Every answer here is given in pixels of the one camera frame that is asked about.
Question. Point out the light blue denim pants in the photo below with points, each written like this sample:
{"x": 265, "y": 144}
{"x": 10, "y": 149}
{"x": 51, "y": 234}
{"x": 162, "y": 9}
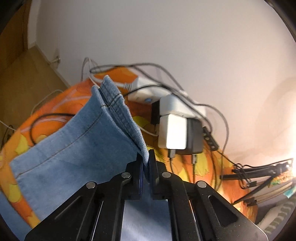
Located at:
{"x": 95, "y": 145}

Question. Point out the white power strip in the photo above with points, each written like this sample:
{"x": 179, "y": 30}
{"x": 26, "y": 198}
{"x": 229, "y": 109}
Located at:
{"x": 171, "y": 101}

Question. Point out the black tripod stand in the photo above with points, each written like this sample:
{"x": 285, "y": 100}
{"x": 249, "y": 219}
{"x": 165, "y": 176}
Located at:
{"x": 256, "y": 177}

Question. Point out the wooden door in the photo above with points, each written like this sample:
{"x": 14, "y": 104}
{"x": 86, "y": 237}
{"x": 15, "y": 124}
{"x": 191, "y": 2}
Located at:
{"x": 14, "y": 30}

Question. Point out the white green patterned pillow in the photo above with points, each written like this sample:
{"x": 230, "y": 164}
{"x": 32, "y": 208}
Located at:
{"x": 276, "y": 218}

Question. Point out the white power adapter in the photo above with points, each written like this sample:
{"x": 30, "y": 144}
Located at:
{"x": 172, "y": 132}

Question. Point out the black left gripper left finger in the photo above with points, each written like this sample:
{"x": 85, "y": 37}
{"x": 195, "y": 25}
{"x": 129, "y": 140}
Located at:
{"x": 95, "y": 211}

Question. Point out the orange floral bedspread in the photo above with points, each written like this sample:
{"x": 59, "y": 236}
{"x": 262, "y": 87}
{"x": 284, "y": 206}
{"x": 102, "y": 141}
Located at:
{"x": 15, "y": 208}

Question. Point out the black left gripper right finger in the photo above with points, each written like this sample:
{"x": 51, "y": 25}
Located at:
{"x": 197, "y": 211}

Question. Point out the black usb hub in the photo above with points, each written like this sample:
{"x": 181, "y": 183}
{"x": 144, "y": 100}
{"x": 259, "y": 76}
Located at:
{"x": 213, "y": 145}

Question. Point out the black power adapter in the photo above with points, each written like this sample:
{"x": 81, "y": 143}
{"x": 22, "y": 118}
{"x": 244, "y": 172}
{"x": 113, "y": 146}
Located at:
{"x": 194, "y": 138}

